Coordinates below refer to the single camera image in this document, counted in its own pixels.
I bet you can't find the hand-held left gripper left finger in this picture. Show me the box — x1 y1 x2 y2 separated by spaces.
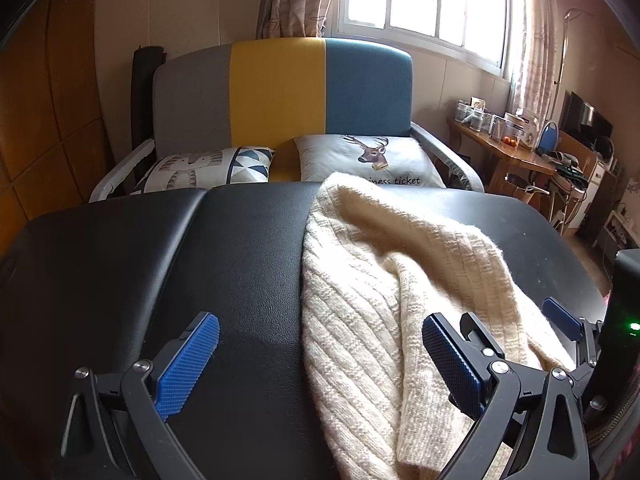
60 311 221 480

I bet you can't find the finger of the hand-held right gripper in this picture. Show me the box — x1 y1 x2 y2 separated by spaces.
541 296 607 396

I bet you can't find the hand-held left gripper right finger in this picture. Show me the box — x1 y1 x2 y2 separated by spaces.
421 311 593 480

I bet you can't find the cream knit sweater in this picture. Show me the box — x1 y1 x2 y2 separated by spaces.
300 172 576 480

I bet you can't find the white low shelf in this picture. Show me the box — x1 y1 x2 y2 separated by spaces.
597 202 640 261

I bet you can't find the white cabinet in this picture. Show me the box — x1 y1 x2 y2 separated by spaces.
582 160 618 236

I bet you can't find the wooden desk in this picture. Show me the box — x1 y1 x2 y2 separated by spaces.
447 119 558 196

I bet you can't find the blue chair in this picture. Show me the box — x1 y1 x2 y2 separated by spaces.
536 120 560 153

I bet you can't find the black flat screen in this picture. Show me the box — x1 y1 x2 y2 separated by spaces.
559 91 614 148

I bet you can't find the large clear jar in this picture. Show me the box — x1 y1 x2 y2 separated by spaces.
502 110 541 148

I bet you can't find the triangle print pillow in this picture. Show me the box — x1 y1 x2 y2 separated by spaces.
131 146 276 196

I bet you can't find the deer print pillow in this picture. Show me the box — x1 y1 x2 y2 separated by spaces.
294 134 446 188

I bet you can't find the grey yellow blue sofa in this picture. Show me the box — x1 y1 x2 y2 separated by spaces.
89 36 486 203

